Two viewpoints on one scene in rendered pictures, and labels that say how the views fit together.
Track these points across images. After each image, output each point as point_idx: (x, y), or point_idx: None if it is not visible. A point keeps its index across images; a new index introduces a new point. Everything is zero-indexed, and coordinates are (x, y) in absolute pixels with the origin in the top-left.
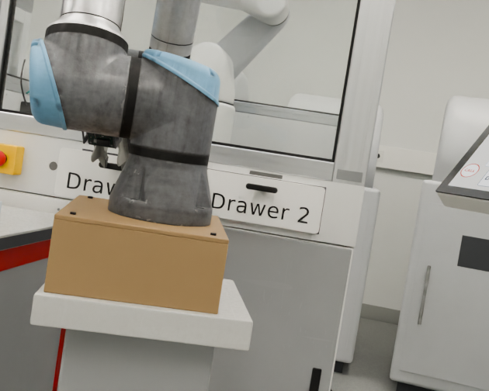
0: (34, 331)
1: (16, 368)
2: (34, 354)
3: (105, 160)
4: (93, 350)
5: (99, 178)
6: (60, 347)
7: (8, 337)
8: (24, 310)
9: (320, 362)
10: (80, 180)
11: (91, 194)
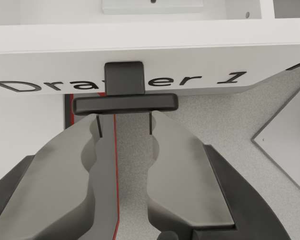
0: (95, 146)
1: (101, 167)
2: (99, 139)
3: (99, 137)
4: None
5: (79, 79)
6: (100, 93)
7: (95, 195)
8: (90, 177)
9: None
10: (35, 85)
11: (77, 90)
